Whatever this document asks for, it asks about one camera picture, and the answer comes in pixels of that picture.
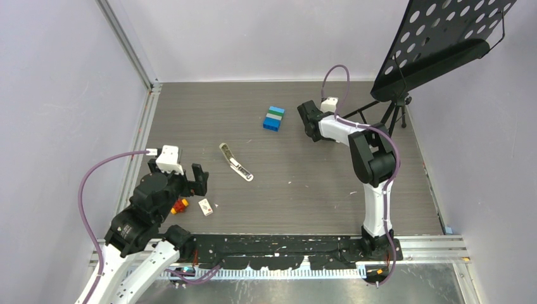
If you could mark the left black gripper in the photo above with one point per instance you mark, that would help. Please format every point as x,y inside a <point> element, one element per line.
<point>201,177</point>

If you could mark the white staples box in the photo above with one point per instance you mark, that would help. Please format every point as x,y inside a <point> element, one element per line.
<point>205,207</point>

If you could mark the olive green white stapler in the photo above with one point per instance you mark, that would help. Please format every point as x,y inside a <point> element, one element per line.
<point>234,164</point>

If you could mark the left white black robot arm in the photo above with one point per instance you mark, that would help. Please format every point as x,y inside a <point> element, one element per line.
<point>134,227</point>

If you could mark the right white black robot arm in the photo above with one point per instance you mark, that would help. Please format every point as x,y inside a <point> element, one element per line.
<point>375,161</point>

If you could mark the red yellow toy brick car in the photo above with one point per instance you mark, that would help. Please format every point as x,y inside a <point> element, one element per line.
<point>179,206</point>

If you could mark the blue green toy brick stack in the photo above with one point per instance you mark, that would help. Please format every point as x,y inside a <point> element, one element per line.
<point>273,118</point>

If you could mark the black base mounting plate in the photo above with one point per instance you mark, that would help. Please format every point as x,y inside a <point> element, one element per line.
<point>280,252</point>

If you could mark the black music stand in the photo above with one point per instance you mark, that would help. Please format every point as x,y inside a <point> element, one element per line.
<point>434,38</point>

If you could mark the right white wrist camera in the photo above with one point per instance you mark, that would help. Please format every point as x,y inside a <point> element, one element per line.
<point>329,104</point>

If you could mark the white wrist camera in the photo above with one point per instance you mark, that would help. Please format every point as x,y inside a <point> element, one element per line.
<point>329,104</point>
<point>167,160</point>

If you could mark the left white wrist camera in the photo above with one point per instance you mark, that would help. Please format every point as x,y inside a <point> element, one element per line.
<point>167,160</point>

